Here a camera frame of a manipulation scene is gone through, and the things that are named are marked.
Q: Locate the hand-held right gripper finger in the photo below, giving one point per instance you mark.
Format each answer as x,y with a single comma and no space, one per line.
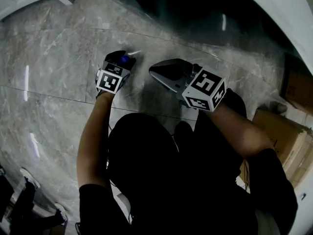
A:
171,84
178,67

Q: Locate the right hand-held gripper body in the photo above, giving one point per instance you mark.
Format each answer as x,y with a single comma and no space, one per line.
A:
205,87

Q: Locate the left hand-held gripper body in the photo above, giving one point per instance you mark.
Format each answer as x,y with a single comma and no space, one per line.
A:
108,81

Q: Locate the blue shampoo bottle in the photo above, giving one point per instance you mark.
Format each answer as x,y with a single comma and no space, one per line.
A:
124,60

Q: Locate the white and green bathtub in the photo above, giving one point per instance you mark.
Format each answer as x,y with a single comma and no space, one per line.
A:
220,13

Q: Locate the person's left forearm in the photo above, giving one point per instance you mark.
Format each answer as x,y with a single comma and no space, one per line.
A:
93,143

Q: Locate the person's right forearm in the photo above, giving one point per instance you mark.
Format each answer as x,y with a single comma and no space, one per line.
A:
239,133

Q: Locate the person's right black shoe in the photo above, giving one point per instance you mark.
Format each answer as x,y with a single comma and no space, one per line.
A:
236,103

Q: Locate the person's black shoe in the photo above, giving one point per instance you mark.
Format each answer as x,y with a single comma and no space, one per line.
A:
183,128
236,103

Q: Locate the person's left black shoe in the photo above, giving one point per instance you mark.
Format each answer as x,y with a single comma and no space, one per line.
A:
183,128

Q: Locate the grey tube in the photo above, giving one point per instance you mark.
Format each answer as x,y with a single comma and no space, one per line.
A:
277,107

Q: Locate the person's black clothing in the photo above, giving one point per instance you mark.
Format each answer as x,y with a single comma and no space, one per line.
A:
171,180

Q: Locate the large cardboard box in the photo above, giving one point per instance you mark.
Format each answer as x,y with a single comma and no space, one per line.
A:
288,141

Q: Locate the white ceramic fixture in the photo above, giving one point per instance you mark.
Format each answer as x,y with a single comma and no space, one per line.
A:
122,204

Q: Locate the person's grey garment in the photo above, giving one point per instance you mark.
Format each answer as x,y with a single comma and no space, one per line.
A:
265,223

